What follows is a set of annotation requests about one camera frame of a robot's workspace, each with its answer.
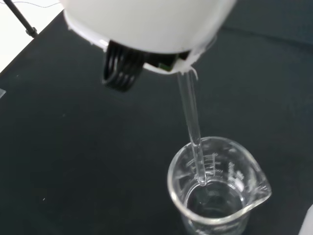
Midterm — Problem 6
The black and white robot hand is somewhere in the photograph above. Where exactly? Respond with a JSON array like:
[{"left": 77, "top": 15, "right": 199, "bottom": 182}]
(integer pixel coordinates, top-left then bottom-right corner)
[{"left": 63, "top": 0, "right": 238, "bottom": 93}]

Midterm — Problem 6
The clear glass beaker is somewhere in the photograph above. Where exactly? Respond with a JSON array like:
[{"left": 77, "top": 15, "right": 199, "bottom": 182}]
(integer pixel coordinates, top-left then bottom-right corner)
[{"left": 167, "top": 136, "right": 273, "bottom": 235}]

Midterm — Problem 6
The black tripod leg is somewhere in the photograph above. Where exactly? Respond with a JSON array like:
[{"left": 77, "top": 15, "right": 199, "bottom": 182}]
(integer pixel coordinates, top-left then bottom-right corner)
[{"left": 4, "top": 0, "right": 39, "bottom": 39}]

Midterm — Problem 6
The black cloth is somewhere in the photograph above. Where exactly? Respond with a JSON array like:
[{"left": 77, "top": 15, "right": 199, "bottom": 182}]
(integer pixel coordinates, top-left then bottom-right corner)
[{"left": 0, "top": 9, "right": 313, "bottom": 235}]

